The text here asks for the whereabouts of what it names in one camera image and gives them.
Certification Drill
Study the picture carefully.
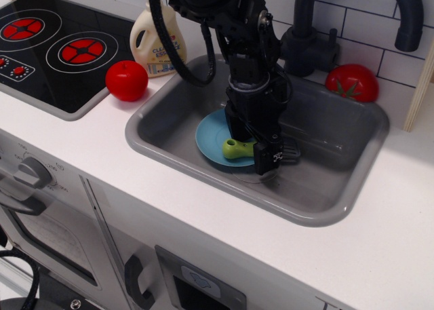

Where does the grey oven door handle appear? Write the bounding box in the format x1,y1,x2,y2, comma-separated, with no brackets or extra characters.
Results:
1,177,47,216

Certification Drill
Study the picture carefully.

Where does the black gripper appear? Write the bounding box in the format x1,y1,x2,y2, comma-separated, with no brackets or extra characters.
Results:
224,75,283,175

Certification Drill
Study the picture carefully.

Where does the red toy tomato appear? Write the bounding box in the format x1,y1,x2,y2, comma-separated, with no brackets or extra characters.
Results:
325,64,379,102

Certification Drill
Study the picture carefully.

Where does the red toy apple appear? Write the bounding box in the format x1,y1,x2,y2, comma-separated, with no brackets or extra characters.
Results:
105,60,149,102

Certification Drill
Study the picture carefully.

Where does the green handled grey spatula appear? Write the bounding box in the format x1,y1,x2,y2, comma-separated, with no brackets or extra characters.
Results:
222,136,302,165

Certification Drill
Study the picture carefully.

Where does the grey dishwasher control panel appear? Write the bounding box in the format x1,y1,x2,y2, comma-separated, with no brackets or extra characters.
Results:
155,246,247,310

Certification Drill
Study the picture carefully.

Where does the black braided cable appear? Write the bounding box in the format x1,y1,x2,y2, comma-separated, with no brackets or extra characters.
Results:
146,0,217,88

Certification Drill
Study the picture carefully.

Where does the toy oven door window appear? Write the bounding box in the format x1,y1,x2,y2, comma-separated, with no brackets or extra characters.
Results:
7,210,97,286

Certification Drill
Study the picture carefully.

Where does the black toy stove top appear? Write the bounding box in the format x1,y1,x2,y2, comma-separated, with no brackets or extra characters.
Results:
1,0,133,121

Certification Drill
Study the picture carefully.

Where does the blue plate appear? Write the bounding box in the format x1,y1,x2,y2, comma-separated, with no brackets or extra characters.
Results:
195,109,254,167

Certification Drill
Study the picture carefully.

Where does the dark grey cabinet handle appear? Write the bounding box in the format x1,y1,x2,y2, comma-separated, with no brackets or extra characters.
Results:
124,255,155,310

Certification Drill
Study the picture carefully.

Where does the grey oven knob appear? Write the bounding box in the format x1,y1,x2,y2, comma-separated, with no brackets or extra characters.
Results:
13,157,52,189

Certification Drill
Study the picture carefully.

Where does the grey toy sink basin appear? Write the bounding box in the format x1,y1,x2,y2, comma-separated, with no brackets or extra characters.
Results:
125,58,389,227

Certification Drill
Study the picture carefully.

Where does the dark grey toy faucet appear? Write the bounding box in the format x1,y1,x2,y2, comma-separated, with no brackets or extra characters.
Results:
281,0,424,77

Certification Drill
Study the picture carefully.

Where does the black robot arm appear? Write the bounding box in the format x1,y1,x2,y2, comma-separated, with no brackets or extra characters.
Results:
168,0,290,175

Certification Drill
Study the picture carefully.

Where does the cream detergent bottle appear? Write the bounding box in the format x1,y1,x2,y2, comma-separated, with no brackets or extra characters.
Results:
130,0,187,78

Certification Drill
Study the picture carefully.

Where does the wooden side panel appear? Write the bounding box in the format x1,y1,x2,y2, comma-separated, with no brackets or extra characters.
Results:
403,42,433,132

